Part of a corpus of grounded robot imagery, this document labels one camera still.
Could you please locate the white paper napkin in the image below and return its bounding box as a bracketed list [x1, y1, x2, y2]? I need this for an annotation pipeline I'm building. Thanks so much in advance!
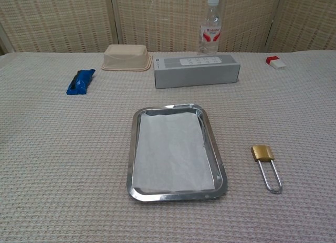
[132, 113, 214, 193]

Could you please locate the grey rectangular speaker box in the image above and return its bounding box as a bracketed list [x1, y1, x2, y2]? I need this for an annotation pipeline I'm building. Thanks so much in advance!
[153, 53, 241, 89]

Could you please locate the silver metal tray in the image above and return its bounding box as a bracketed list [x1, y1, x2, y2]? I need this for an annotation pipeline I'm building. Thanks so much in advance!
[126, 103, 228, 202]

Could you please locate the beige plastic food container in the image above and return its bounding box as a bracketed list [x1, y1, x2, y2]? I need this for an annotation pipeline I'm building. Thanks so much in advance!
[101, 44, 153, 72]

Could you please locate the clear plastic water bottle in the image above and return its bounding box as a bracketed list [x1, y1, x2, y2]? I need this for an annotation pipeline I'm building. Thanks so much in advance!
[197, 0, 222, 56]

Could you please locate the cream woven tablecloth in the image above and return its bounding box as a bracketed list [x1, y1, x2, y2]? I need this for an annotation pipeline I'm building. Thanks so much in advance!
[0, 50, 336, 243]

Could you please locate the beige woven folding screen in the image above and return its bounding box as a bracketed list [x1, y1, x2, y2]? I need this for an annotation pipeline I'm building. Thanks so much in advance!
[0, 0, 336, 55]

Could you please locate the blue snack packet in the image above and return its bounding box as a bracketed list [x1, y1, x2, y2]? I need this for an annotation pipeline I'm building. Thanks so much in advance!
[65, 69, 96, 96]

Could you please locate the brass long-shackle padlock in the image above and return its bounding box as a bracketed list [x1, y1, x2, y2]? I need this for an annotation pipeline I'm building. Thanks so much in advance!
[250, 145, 284, 194]

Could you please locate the small red white box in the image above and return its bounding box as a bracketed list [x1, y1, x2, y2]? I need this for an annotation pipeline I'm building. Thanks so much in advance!
[265, 56, 286, 70]

